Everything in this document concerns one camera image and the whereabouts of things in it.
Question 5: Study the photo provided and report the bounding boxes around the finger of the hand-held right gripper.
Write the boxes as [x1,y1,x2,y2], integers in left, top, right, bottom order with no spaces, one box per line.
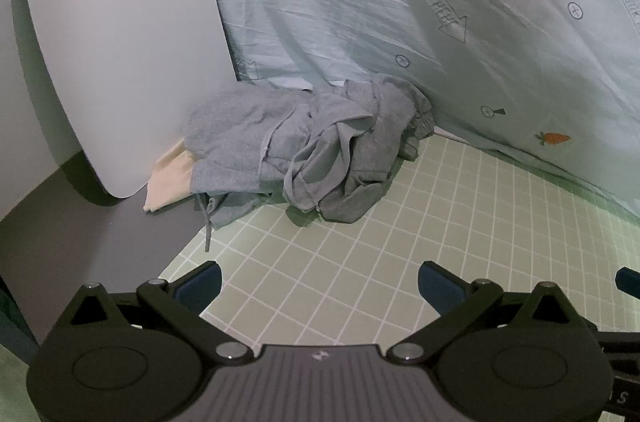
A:
[615,267,640,299]

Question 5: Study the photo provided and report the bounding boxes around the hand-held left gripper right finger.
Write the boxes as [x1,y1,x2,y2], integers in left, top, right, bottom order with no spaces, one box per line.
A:
[389,261,589,362]

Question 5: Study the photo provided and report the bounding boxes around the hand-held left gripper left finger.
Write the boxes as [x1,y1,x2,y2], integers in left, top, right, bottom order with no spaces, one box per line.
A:
[65,260,250,361]

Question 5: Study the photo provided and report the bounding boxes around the grey pants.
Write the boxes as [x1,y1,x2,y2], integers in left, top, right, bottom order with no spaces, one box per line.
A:
[182,83,377,253]

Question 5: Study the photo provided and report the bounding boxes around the green checked bed sheet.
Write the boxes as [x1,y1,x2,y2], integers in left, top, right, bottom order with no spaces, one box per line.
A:
[157,126,640,349]

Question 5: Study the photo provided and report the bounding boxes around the cream cloth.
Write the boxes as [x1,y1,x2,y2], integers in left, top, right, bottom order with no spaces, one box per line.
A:
[143,137,197,214]

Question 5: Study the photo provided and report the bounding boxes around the dark grey sweatshirt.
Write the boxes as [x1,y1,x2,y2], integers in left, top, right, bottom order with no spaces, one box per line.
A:
[282,74,437,224]

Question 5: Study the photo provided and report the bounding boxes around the white rounded board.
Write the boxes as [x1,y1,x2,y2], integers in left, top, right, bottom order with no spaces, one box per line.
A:
[19,0,239,204]

